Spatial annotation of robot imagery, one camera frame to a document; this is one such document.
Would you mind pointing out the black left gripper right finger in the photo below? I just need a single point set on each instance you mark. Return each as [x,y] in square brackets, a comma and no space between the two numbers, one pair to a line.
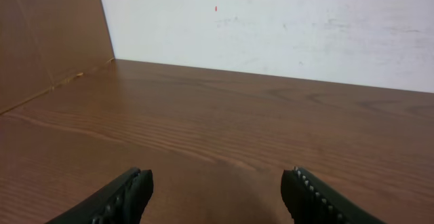
[311,201]

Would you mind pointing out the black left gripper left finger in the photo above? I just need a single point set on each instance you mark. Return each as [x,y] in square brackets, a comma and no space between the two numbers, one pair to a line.
[121,201]

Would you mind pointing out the brown cardboard side panel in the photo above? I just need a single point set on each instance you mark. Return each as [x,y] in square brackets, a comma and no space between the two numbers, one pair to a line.
[45,43]

